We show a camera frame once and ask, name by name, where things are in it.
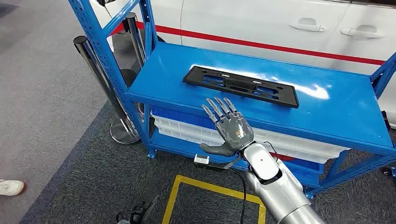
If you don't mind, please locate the black right wrist camera bracket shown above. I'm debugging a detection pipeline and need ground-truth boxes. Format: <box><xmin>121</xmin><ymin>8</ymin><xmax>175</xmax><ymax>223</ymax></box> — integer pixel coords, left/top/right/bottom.
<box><xmin>194</xmin><ymin>156</ymin><xmax>242</xmax><ymax>173</ymax></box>

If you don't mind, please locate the blue wheeled cart frame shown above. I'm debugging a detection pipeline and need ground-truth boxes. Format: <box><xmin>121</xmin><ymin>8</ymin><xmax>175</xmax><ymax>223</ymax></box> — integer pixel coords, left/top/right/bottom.
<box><xmin>382</xmin><ymin>166</ymin><xmax>396</xmax><ymax>179</ymax></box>

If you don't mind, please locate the white car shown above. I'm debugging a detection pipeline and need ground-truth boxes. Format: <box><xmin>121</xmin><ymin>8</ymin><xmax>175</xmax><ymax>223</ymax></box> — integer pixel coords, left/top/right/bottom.
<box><xmin>90</xmin><ymin>0</ymin><xmax>396</xmax><ymax>129</ymax></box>

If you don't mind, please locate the yellow floor tape square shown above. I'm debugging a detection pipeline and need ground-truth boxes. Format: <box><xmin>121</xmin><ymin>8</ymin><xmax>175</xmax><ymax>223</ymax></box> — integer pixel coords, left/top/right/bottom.
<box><xmin>161</xmin><ymin>175</ymin><xmax>267</xmax><ymax>224</ymax></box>

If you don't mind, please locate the red barrier belt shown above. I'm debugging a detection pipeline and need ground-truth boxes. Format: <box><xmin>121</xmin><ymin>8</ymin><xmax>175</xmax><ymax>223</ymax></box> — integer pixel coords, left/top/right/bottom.
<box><xmin>110</xmin><ymin>21</ymin><xmax>386</xmax><ymax>66</ymax></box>

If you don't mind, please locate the blue metal shelf rack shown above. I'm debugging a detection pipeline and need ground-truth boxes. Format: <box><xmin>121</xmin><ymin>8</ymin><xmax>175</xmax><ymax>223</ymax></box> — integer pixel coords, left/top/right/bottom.
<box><xmin>68</xmin><ymin>0</ymin><xmax>396</xmax><ymax>199</ymax></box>

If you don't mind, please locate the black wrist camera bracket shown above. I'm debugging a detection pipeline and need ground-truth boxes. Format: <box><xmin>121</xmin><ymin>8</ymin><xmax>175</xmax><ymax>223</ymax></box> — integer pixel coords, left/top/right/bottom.
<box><xmin>116</xmin><ymin>194</ymin><xmax>161</xmax><ymax>224</ymax></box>
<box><xmin>194</xmin><ymin>156</ymin><xmax>242</xmax><ymax>173</ymax></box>

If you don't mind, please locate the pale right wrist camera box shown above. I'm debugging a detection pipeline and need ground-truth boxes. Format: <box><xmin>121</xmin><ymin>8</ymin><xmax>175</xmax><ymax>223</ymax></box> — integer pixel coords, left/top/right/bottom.
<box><xmin>193</xmin><ymin>154</ymin><xmax>210</xmax><ymax>165</ymax></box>

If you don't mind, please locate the person's white shoe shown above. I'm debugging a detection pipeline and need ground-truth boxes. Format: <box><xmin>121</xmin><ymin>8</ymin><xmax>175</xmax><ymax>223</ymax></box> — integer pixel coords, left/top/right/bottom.
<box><xmin>0</xmin><ymin>180</ymin><xmax>26</xmax><ymax>196</ymax></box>

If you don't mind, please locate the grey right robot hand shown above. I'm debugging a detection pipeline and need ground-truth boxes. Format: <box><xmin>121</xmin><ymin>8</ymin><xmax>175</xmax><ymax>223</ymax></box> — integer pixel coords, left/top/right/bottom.
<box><xmin>199</xmin><ymin>97</ymin><xmax>256</xmax><ymax>157</ymax></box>

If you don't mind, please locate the black left wrist camera bracket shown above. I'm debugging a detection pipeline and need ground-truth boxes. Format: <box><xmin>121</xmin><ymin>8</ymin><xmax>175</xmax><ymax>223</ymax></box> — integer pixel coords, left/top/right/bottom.
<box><xmin>116</xmin><ymin>194</ymin><xmax>161</xmax><ymax>224</ymax></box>

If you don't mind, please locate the black camera cable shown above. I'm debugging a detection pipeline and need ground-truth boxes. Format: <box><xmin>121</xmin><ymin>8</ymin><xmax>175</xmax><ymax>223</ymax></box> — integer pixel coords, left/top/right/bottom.
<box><xmin>227</xmin><ymin>168</ymin><xmax>247</xmax><ymax>224</ymax></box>

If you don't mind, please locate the white plastic bin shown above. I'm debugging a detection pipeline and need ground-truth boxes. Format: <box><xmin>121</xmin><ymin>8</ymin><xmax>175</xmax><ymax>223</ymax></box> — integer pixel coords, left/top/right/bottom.
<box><xmin>151</xmin><ymin>112</ymin><xmax>351</xmax><ymax>158</ymax></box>
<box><xmin>156</xmin><ymin>126</ymin><xmax>329</xmax><ymax>164</ymax></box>

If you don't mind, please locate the long black plastic part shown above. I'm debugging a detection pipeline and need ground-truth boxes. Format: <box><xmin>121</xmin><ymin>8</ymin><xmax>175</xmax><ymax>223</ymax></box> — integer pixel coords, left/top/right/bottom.
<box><xmin>183</xmin><ymin>65</ymin><xmax>300</xmax><ymax>109</ymax></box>

